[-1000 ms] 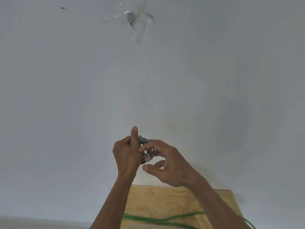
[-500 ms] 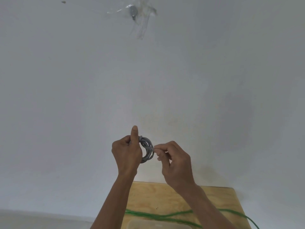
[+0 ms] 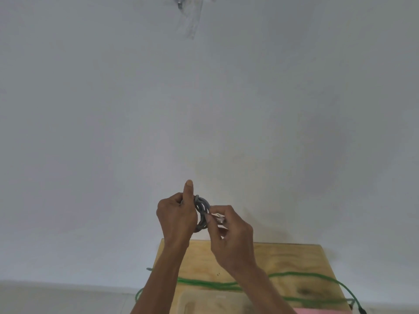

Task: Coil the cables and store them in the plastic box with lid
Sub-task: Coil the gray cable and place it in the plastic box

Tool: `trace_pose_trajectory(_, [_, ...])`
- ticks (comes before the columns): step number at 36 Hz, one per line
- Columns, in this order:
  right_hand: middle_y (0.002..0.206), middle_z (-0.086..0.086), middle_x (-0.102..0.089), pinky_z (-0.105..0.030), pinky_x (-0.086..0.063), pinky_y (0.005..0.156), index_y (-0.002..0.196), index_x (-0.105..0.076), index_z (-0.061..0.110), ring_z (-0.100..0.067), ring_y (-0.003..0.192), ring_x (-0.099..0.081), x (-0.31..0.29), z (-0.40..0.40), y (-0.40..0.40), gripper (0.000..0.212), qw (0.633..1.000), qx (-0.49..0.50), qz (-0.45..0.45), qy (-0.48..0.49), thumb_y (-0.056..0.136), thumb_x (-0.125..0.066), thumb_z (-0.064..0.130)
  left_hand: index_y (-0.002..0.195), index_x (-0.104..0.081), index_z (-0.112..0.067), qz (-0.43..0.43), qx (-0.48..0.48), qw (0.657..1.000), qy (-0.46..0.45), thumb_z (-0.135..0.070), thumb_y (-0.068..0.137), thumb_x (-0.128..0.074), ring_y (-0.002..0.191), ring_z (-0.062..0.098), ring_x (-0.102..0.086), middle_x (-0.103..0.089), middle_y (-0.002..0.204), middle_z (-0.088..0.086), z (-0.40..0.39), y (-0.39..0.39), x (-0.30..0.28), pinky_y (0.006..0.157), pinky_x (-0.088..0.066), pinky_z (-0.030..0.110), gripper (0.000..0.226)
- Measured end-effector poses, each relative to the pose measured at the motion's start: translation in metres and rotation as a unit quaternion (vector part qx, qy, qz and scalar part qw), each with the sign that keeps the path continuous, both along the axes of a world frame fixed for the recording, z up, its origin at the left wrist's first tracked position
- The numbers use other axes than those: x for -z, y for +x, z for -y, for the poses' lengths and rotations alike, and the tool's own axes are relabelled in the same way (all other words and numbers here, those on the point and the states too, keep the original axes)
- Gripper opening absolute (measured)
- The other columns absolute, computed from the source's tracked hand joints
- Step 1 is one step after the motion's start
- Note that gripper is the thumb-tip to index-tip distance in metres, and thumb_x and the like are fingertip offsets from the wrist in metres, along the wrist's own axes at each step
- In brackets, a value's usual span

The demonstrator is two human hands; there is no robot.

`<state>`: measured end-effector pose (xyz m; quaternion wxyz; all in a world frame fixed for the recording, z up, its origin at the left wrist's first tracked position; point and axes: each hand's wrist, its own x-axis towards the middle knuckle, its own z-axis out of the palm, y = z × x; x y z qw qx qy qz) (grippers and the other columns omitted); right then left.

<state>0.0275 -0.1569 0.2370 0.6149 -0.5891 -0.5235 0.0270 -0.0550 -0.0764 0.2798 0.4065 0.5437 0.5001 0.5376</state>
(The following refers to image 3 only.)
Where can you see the person's left hand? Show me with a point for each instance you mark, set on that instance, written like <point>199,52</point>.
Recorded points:
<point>176,219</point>

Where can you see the person's right hand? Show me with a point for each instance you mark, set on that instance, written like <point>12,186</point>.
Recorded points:
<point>234,245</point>

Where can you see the clear plastic container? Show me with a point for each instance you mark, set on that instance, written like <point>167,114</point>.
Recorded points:
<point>203,304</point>

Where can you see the pink picture lid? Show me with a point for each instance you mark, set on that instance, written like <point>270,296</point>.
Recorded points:
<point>320,311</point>

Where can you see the person's left forearm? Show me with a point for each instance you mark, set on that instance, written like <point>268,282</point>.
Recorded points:
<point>160,287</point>

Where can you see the taped wall hook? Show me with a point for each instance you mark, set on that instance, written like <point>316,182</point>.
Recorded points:
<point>191,26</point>

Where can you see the metal wall hook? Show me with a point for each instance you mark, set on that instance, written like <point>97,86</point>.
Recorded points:
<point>178,3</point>

